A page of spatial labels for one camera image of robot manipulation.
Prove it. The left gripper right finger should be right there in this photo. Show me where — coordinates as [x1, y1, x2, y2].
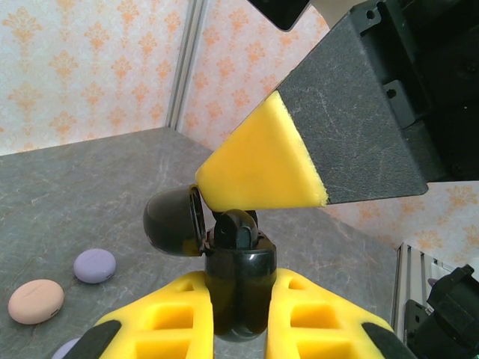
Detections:
[264, 267, 419, 359]

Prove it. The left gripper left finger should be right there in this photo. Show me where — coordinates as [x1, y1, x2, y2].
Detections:
[70, 270, 216, 359]

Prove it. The black earbud charging case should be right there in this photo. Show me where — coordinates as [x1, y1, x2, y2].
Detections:
[143, 185, 278, 343]

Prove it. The purple earbud charging case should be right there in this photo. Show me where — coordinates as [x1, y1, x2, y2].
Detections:
[73, 248, 118, 285]

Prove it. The pink earbud charging case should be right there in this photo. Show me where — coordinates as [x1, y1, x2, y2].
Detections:
[7, 278, 65, 325]

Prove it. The lavender rounded object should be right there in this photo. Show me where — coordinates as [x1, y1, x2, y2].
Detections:
[50, 337, 82, 359]

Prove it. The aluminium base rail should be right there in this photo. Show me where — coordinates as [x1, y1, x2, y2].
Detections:
[391, 242, 454, 337]

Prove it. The aluminium frame corner post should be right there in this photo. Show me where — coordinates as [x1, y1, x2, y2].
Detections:
[164, 0, 205, 132]

